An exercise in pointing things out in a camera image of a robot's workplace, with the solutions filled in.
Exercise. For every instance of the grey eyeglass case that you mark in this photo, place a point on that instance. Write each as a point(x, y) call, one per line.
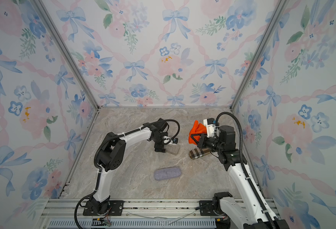
point(172, 149)

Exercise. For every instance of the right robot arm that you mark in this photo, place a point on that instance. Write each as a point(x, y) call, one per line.
point(256, 213)

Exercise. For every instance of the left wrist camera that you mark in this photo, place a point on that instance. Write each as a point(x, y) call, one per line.
point(169, 141)

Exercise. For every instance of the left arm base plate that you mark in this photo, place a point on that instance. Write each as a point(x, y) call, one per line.
point(107, 207)

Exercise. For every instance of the orange microfiber cloth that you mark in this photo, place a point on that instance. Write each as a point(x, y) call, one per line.
point(195, 133)

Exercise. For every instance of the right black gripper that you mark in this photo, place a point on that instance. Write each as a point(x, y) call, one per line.
point(202, 141)

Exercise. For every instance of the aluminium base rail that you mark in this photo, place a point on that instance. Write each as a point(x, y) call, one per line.
point(136, 214)

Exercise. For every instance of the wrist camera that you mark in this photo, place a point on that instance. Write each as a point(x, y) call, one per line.
point(211, 127)
point(169, 141)

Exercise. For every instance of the plaid eyeglass case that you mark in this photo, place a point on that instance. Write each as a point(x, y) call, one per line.
point(198, 152)

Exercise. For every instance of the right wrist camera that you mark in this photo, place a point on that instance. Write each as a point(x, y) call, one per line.
point(211, 127)

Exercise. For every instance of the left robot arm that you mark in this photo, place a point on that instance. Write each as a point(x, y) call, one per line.
point(109, 156)

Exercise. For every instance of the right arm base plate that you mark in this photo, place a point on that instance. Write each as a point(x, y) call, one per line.
point(208, 208)

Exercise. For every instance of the purple eyeglass case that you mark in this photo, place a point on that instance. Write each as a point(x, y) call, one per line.
point(167, 173)

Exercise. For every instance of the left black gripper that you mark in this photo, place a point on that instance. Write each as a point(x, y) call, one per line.
point(160, 148)

